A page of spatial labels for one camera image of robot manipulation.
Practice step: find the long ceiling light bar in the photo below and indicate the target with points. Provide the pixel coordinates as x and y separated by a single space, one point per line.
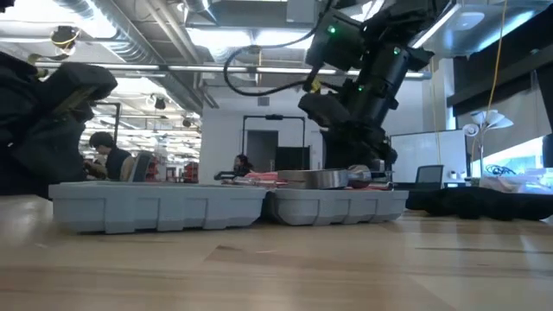
207 68

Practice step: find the grey office chair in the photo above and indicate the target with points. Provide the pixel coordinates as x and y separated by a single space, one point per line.
430 175

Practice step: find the small black desk robot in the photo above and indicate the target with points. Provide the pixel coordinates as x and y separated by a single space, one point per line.
224 175

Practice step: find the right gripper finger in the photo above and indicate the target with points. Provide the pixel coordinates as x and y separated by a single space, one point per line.
341 149
369 157

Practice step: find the grey plastic tool case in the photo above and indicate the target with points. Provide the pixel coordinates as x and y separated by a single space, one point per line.
155 207

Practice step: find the white ceiling access point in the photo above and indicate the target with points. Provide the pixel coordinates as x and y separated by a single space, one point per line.
468 20

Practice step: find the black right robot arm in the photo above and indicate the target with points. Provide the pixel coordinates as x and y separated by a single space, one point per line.
402 26

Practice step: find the red storage boxes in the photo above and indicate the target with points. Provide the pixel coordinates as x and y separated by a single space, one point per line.
191 171

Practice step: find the black ceiling-mounted device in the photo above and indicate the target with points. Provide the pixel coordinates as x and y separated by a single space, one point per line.
65 35

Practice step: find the person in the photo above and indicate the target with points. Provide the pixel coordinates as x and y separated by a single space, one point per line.
243 164
116 162

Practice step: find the grey ceiling box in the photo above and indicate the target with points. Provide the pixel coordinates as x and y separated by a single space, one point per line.
300 10

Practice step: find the silver spiral air duct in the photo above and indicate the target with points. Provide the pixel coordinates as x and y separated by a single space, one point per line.
134 52

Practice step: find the black gantry frame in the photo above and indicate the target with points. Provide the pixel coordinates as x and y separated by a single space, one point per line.
117 121
274 117

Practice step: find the black display screen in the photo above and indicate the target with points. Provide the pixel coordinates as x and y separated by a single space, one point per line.
293 157

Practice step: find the white multi-head floor lamp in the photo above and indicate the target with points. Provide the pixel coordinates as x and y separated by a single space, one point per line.
492 118

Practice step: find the grey wall vent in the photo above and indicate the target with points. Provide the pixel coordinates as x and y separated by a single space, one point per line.
263 101

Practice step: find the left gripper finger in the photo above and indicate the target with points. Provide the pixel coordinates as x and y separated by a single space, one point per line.
13 181
52 151

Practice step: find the white board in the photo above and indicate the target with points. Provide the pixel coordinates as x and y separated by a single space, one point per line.
432 149

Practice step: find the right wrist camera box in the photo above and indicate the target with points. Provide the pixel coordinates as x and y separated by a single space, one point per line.
334 43

